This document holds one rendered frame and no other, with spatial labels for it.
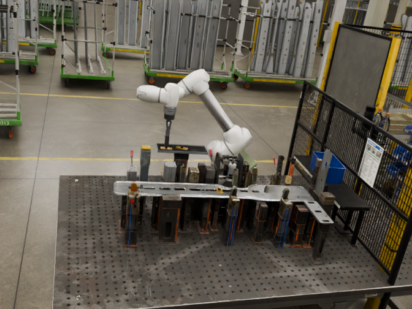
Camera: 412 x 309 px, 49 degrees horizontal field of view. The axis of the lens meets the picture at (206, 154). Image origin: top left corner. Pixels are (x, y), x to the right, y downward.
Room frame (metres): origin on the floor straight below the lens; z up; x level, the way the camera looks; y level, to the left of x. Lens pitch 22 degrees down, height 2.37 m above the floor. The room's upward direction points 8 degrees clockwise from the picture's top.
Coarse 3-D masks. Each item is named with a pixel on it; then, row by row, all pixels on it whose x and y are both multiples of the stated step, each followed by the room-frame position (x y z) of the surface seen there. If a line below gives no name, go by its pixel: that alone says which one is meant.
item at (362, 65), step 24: (336, 24) 5.84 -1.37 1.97; (336, 48) 5.77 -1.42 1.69; (360, 48) 5.27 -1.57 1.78; (384, 48) 4.87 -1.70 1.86; (336, 72) 5.64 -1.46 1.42; (360, 72) 5.15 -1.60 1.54; (384, 72) 4.73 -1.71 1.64; (336, 96) 5.53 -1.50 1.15; (360, 96) 5.05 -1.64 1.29; (384, 96) 4.70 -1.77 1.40; (360, 120) 4.94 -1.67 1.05; (336, 144) 5.28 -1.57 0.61; (360, 144) 4.86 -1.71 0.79
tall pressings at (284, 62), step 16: (272, 0) 11.09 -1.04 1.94; (288, 0) 11.01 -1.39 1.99; (304, 0) 11.11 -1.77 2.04; (288, 16) 10.95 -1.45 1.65; (304, 16) 10.86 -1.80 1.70; (320, 16) 10.98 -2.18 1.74; (304, 32) 10.81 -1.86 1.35; (256, 48) 10.93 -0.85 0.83; (272, 48) 10.81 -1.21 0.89; (288, 48) 10.92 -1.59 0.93; (304, 48) 10.80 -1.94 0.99; (256, 64) 10.64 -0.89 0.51; (272, 64) 10.77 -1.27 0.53; (288, 64) 11.18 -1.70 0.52; (304, 64) 11.05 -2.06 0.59
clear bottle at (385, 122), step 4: (388, 116) 3.03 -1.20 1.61; (384, 120) 3.03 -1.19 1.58; (388, 120) 3.03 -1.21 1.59; (380, 124) 3.05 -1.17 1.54; (384, 124) 3.02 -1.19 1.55; (388, 124) 3.02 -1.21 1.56; (384, 128) 3.02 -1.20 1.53; (388, 128) 3.02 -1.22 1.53; (380, 136) 3.02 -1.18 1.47; (384, 136) 3.02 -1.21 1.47; (384, 140) 3.02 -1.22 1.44
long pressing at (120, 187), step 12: (120, 192) 2.56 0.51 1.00; (144, 192) 2.61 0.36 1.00; (156, 192) 2.63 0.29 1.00; (168, 192) 2.65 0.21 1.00; (180, 192) 2.68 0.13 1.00; (192, 192) 2.70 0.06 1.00; (204, 192) 2.73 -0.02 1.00; (216, 192) 2.75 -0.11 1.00; (228, 192) 2.78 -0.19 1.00; (240, 192) 2.80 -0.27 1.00; (252, 192) 2.83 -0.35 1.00; (264, 192) 2.85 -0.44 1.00; (276, 192) 2.88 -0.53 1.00; (300, 192) 2.94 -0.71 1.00
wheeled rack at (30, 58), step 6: (36, 0) 8.92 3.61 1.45; (36, 6) 8.92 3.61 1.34; (36, 12) 8.92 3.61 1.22; (18, 18) 9.64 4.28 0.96; (36, 18) 8.92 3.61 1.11; (36, 24) 8.92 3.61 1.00; (36, 30) 8.92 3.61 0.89; (36, 36) 8.92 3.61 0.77; (30, 42) 9.70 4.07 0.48; (36, 42) 8.92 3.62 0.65; (36, 48) 8.92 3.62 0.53; (24, 54) 9.35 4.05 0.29; (30, 54) 9.39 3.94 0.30; (36, 54) 8.92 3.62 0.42; (0, 60) 8.66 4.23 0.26; (6, 60) 8.70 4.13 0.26; (12, 60) 8.74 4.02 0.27; (24, 60) 8.86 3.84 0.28; (30, 60) 8.93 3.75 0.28; (36, 60) 8.92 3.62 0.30; (30, 66) 8.97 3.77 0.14
